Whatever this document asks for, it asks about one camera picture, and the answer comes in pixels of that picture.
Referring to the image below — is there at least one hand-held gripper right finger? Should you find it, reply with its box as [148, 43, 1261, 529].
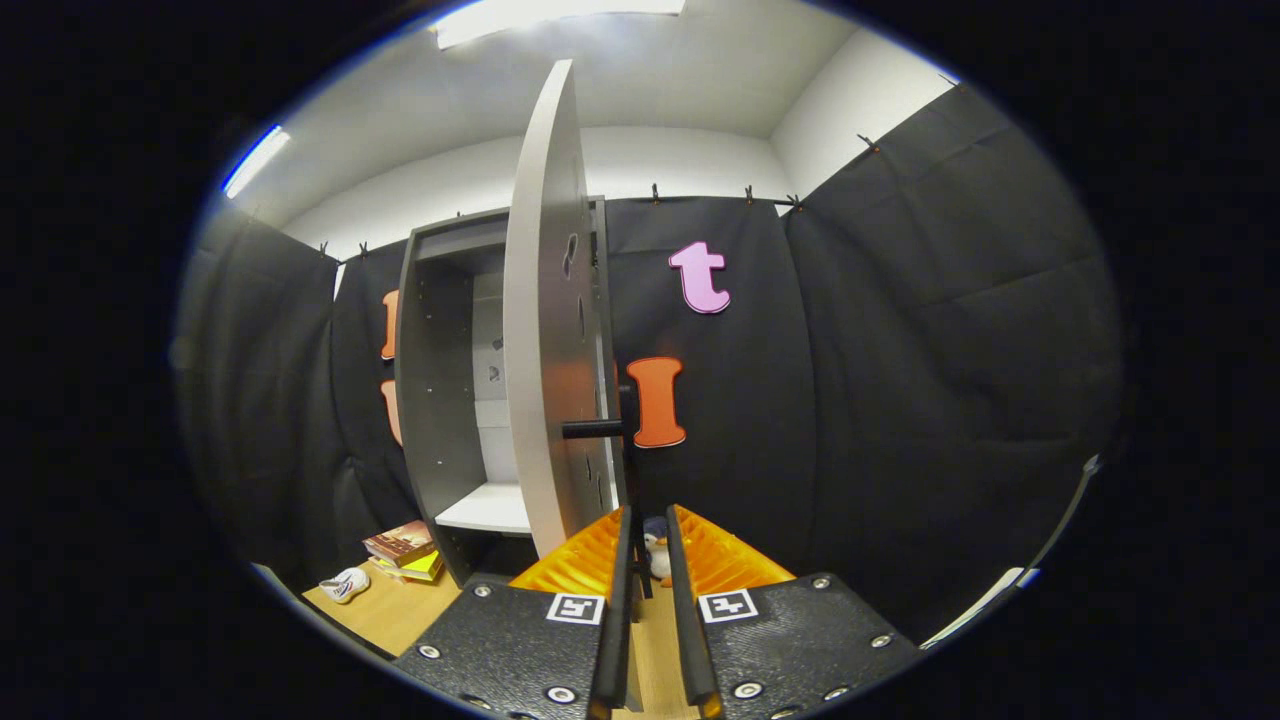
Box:
[666, 503, 923, 720]

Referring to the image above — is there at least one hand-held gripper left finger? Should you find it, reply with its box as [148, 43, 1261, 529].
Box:
[390, 505, 637, 720]

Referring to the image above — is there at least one white canvas shoe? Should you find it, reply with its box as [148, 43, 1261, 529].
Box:
[318, 566, 372, 605]

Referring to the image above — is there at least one grey shoe cabinet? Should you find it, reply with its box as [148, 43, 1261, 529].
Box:
[395, 195, 611, 588]

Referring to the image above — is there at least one beige shoe cabinet door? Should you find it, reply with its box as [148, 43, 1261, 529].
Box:
[502, 58, 641, 561]

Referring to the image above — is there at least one small plush toy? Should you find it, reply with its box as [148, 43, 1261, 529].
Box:
[643, 517, 673, 586]

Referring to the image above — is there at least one yellow cover book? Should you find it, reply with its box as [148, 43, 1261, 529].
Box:
[372, 548, 446, 584]

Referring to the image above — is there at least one brown cover book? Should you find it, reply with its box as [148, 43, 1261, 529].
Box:
[362, 520, 436, 567]

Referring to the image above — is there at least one black backdrop cloth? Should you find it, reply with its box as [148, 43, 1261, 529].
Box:
[175, 85, 1126, 646]

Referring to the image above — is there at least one row of black clips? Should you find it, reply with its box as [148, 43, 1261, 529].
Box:
[318, 130, 881, 256]

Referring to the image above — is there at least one narrow ceiling light strip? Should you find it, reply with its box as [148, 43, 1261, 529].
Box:
[221, 125, 292, 199]

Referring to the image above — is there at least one wide ceiling light panel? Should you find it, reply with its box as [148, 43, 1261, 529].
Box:
[432, 0, 687, 51]

